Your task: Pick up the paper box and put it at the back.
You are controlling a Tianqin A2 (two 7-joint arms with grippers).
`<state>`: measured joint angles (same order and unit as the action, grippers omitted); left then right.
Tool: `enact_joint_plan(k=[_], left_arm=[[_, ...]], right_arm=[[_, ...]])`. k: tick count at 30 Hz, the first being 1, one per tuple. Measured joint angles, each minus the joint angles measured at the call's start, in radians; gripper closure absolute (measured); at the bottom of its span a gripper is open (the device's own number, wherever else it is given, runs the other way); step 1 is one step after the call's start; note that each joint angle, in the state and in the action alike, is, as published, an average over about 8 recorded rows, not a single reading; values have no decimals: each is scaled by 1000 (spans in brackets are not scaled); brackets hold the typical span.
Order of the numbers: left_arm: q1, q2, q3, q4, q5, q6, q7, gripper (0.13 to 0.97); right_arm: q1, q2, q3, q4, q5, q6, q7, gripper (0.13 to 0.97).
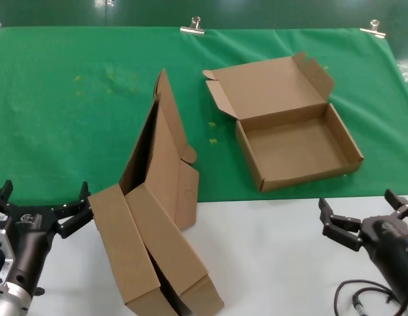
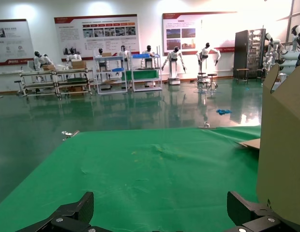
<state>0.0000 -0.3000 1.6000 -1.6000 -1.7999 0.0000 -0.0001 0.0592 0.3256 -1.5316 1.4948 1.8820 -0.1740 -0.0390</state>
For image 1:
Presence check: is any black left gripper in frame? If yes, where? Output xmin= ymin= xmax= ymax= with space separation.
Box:
xmin=0 ymin=179 xmax=94 ymax=291

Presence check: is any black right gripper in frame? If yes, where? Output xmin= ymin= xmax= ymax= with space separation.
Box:
xmin=318 ymin=188 xmax=408 ymax=304

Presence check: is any green table cloth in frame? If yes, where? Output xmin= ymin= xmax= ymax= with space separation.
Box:
xmin=0 ymin=26 xmax=408 ymax=205

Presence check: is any silver metal wrist bracket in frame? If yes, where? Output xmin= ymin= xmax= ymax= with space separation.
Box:
xmin=0 ymin=210 xmax=16 ymax=294

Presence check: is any black cable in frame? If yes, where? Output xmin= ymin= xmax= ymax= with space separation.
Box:
xmin=333 ymin=278 xmax=407 ymax=316

